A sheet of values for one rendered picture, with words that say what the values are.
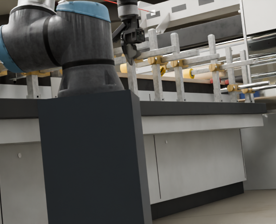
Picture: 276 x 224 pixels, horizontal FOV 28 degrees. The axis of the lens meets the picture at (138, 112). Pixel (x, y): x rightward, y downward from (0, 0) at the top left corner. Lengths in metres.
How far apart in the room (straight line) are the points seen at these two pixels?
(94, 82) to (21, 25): 0.29
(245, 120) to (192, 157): 0.59
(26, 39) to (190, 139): 2.42
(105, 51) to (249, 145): 3.35
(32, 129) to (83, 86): 0.95
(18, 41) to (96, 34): 0.24
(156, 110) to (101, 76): 1.62
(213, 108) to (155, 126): 0.66
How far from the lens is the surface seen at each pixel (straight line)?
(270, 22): 4.60
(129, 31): 2.46
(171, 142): 3.67
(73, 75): 1.53
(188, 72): 4.00
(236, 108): 4.03
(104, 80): 1.52
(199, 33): 4.91
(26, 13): 1.67
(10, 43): 1.65
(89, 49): 1.53
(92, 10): 1.56
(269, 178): 4.75
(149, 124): 3.12
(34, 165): 2.70
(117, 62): 2.50
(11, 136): 2.34
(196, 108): 3.51
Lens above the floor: 0.44
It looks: 4 degrees up
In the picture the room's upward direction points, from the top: 6 degrees counter-clockwise
